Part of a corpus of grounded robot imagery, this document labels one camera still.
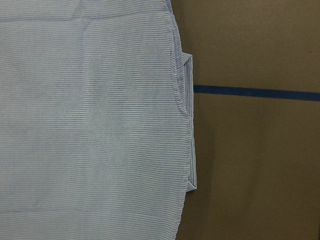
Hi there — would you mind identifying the light blue striped shirt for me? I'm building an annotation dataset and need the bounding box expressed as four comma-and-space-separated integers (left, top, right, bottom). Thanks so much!
0, 0, 197, 240

